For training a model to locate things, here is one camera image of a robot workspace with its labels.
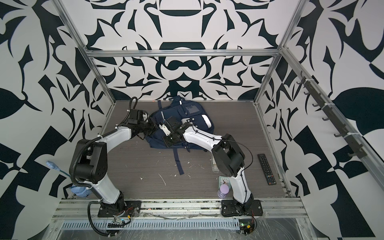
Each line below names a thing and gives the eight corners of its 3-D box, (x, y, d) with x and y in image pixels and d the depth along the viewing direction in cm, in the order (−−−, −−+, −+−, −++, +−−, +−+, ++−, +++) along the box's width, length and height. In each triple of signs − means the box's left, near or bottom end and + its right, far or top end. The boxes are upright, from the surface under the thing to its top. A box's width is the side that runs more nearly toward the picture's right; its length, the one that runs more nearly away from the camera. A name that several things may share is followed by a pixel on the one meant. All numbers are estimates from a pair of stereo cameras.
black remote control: (268, 185, 84) (270, 183, 82) (257, 155, 95) (259, 153, 93) (274, 184, 84) (276, 183, 82) (262, 155, 95) (264, 153, 93)
